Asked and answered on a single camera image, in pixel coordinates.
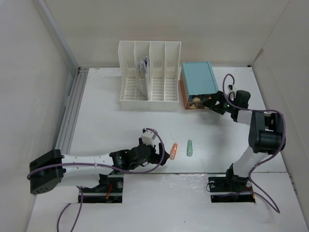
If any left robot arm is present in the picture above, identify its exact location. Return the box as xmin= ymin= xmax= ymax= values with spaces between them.
xmin=27 ymin=142 xmax=170 ymax=195

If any white file organizer rack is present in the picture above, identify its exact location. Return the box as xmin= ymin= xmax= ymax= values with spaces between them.
xmin=118 ymin=41 xmax=181 ymax=111

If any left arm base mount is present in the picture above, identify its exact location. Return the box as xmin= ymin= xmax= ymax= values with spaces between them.
xmin=82 ymin=174 xmax=124 ymax=203

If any white Canon manual booklet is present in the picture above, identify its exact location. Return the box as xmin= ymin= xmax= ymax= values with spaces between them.
xmin=136 ymin=56 xmax=150 ymax=99

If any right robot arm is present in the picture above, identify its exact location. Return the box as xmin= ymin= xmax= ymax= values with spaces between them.
xmin=202 ymin=90 xmax=286 ymax=192

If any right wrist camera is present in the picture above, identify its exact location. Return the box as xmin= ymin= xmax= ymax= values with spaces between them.
xmin=227 ymin=84 xmax=237 ymax=99

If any teal drawer box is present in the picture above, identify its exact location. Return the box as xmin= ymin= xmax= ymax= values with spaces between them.
xmin=180 ymin=61 xmax=219 ymax=109

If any aluminium rail frame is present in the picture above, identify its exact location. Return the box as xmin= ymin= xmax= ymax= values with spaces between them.
xmin=53 ymin=67 xmax=89 ymax=154

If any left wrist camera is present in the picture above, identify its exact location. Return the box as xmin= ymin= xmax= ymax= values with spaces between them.
xmin=141 ymin=129 xmax=156 ymax=146

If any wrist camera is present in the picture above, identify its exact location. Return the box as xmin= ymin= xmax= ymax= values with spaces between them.
xmin=141 ymin=129 xmax=156 ymax=146
xmin=227 ymin=84 xmax=237 ymax=99

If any orange highlighter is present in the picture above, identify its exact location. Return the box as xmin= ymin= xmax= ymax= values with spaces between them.
xmin=169 ymin=143 xmax=178 ymax=160

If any green highlighter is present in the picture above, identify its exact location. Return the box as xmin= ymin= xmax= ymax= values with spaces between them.
xmin=186 ymin=140 xmax=193 ymax=157

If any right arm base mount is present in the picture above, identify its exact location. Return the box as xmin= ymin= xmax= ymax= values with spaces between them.
xmin=208 ymin=167 xmax=255 ymax=203

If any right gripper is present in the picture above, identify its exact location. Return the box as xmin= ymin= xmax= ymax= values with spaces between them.
xmin=202 ymin=90 xmax=237 ymax=115

